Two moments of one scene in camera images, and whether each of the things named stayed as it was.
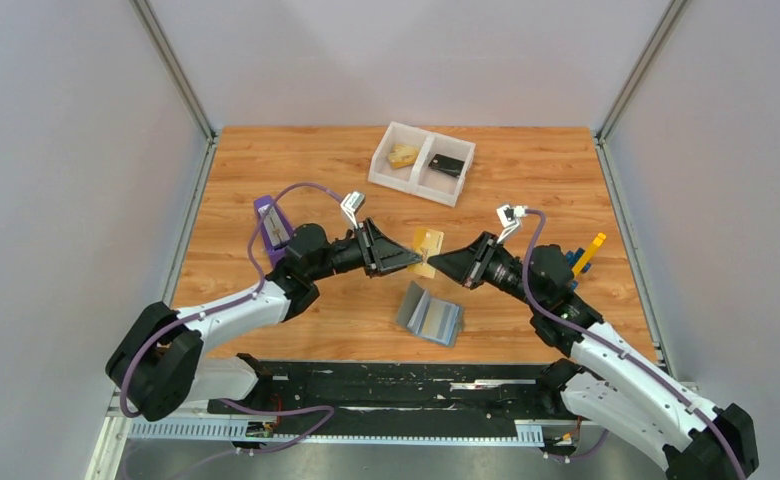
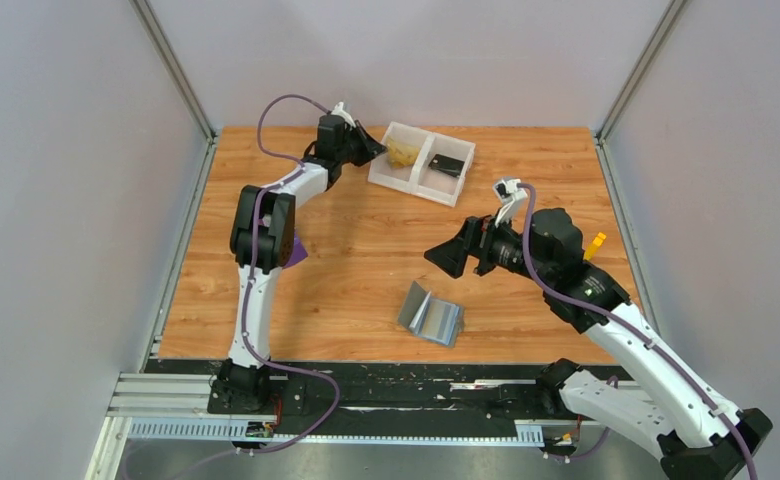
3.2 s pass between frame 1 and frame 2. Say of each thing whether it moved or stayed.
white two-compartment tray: stayed
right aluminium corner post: stayed
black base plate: stayed
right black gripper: moved
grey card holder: stayed
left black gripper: moved
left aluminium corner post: stayed
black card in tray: stayed
